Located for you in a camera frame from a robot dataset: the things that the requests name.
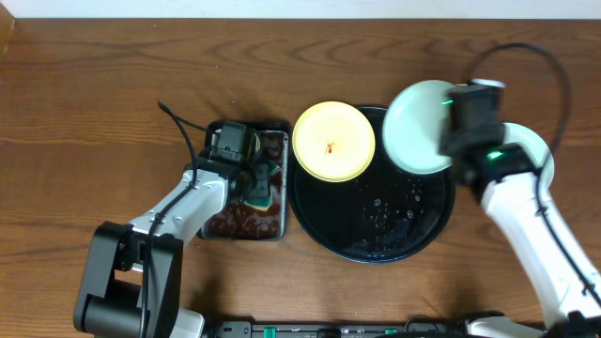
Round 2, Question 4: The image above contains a green scrub sponge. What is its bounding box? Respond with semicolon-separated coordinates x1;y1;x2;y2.
243;161;283;212

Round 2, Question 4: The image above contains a light blue plate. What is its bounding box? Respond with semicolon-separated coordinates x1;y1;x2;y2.
503;122;555;188

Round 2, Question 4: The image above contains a pale green plate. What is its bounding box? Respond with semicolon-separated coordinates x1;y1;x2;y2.
382;80;455;175

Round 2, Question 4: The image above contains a yellow plate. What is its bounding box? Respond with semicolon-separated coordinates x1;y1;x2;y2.
292;101;376;183

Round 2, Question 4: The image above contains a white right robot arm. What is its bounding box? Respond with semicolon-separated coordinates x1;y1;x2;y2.
438;120;600;329

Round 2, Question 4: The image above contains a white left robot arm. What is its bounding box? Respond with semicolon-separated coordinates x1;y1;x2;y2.
73;141;270;337

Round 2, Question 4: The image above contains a metal water tray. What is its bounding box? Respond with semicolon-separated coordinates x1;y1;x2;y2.
197;131;289;240

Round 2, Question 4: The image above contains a black rectangular tray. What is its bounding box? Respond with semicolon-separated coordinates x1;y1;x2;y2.
204;120;289;211

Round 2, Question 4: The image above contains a round black tray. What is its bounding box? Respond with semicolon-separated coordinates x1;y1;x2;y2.
286;104;456;264

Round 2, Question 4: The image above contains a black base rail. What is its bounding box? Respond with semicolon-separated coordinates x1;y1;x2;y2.
163;308;546;338

